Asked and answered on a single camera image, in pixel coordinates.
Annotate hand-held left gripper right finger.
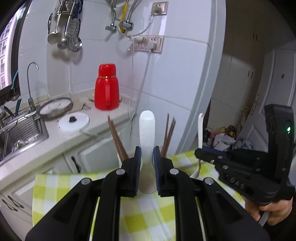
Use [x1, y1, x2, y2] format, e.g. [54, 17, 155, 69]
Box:
[153, 146, 271, 241]

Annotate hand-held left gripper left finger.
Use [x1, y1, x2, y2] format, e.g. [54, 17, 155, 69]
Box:
[25, 146, 142, 241]

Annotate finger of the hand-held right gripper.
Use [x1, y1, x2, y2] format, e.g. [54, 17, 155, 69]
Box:
[195, 148, 232, 164]

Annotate white plastic spoon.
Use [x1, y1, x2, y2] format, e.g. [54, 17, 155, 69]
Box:
[190, 113, 205, 179]

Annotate white rice paddle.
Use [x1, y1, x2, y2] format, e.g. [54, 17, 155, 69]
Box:
[138, 110, 158, 194]

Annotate brown wooden chopstick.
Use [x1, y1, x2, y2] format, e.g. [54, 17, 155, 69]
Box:
[161, 113, 170, 156]
[107, 115, 126, 161]
[161, 125, 174, 157]
[162, 117, 177, 156]
[110, 119, 129, 160]

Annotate person's right hand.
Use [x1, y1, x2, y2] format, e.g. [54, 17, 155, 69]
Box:
[245, 198, 292, 227]

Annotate pile of clothes and bags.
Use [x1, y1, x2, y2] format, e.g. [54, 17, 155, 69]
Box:
[203, 125, 255, 153]

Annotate yellow checkered tablecloth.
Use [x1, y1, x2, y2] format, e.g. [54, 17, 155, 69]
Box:
[32, 149, 246, 241]

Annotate white kitchen cabinet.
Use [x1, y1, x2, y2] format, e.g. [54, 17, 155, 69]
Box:
[0, 120, 139, 233]

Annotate white lid with black knob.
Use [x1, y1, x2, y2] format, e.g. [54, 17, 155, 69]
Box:
[58, 112, 90, 132]

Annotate red thermos jug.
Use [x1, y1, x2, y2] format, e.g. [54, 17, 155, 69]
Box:
[94, 63, 120, 111]

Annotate white wardrobe doors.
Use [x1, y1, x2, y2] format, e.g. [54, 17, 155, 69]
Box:
[209, 0, 296, 152]

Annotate round steel-rimmed lid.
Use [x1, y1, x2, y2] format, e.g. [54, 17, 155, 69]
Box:
[39, 97, 73, 120]

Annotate steel sink drain rack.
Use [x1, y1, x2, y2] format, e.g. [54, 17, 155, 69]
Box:
[9, 113, 40, 140]

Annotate stainless steel sink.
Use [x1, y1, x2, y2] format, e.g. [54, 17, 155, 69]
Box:
[0, 111, 49, 161]

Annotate thin gooseneck water faucet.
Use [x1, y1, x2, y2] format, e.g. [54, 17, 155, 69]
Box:
[27, 62, 40, 112]

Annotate steel skimmer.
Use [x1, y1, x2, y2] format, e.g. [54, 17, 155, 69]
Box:
[68, 20, 83, 52]

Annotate steel water valve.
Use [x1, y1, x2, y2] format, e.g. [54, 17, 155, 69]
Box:
[119, 19, 135, 30]
[105, 9, 117, 34]

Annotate steel serving spoon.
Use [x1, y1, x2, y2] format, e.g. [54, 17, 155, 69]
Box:
[57, 13, 69, 50]

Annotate steel grater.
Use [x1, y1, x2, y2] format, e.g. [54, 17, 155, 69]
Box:
[64, 18, 80, 39]

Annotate steel ladle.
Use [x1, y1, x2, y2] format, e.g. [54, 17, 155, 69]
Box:
[47, 13, 62, 44]

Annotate dark framed window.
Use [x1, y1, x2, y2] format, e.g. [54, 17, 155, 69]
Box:
[0, 0, 33, 99]

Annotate black cabinet door handle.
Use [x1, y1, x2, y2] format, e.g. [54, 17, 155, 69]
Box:
[71, 155, 81, 173]

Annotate white power cable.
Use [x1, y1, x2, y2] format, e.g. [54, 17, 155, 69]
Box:
[128, 50, 153, 149]

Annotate white charger cable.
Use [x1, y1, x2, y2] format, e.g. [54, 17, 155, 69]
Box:
[126, 34, 136, 112]

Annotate wide wall socket panel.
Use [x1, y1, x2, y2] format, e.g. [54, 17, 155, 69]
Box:
[133, 35, 165, 53]

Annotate black drawer handle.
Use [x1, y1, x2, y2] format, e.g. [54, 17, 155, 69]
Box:
[1, 194, 23, 212]

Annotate teal hose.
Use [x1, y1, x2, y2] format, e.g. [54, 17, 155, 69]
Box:
[12, 69, 23, 117]

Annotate small wall socket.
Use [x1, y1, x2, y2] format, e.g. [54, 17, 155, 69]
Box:
[151, 1, 169, 16]

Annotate yellow gas hose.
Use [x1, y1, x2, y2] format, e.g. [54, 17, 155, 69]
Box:
[118, 0, 130, 34]

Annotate steel flexible hose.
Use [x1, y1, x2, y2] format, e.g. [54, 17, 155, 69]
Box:
[126, 0, 139, 24]

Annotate steel wall utensil rack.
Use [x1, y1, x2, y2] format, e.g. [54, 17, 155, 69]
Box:
[54, 0, 84, 14]

